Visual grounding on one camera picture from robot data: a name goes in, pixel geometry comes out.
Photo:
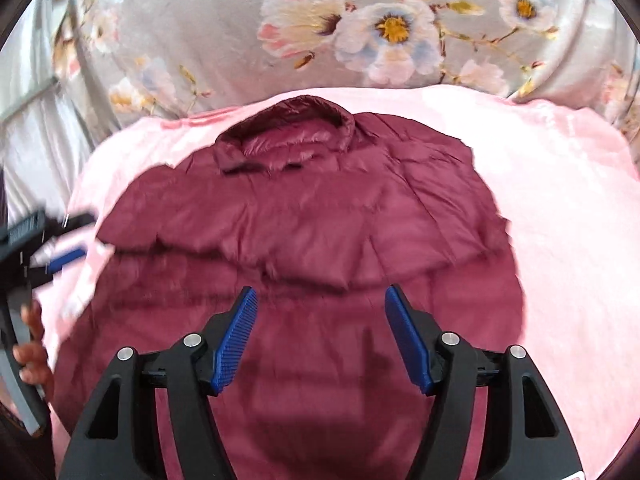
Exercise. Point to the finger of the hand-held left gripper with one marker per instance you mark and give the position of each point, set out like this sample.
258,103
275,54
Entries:
65,256
80,221

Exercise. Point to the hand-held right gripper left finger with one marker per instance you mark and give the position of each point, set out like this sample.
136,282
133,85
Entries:
235,341

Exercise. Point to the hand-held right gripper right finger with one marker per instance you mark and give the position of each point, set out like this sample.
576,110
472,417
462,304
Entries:
406,341

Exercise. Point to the maroon puffer jacket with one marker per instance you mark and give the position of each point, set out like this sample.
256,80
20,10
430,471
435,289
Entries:
310,220

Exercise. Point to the person's left hand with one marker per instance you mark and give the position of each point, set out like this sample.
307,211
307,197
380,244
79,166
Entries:
31,360

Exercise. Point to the grey satin cloth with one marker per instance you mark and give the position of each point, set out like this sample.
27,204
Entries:
35,150

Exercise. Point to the pink blanket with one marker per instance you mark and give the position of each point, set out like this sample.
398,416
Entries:
560,210

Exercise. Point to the grey floral quilt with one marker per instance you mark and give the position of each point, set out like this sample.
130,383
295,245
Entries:
225,35

